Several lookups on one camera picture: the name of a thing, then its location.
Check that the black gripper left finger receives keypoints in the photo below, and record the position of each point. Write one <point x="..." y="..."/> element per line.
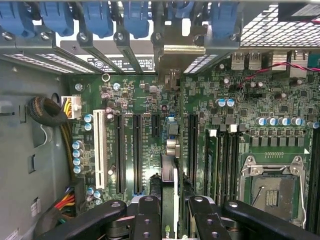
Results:
<point x="147" y="220"/>

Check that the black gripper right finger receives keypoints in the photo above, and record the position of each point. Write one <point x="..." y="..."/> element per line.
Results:
<point x="207" y="222"/>

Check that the installed RAM stick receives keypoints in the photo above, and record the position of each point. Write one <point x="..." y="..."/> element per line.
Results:
<point x="210" y="170"/>

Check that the long black expansion slot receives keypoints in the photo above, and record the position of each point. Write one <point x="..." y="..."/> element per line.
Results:
<point x="193" y="150"/>
<point x="138" y="155"/>
<point x="120" y="155"/>

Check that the CPU socket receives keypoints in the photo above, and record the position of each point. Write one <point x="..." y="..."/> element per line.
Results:
<point x="272" y="195"/>

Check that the white expansion slot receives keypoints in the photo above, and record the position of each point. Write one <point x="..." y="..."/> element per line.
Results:
<point x="100" y="150"/>

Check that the short black expansion slot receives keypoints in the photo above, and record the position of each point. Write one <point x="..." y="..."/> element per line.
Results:
<point x="155" y="125"/>

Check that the thin metal locking lever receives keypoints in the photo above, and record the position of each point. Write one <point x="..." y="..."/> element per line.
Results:
<point x="303" y="200"/>

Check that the green motherboard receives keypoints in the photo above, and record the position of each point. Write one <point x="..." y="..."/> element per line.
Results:
<point x="225" y="105"/>

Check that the white power connector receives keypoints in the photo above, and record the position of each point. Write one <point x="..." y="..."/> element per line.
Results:
<point x="73" y="107"/>

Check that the open grey PC case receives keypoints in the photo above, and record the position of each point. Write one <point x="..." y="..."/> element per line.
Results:
<point x="25" y="150"/>

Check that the silver USB port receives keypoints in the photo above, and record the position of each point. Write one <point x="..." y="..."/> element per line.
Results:
<point x="255" y="61"/>
<point x="237" y="61"/>

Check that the blue card retention clip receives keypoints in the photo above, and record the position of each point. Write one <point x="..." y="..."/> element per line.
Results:
<point x="97" y="17"/>
<point x="223" y="17"/>
<point x="57" y="17"/>
<point x="183" y="10"/>
<point x="136" y="18"/>
<point x="15" y="17"/>

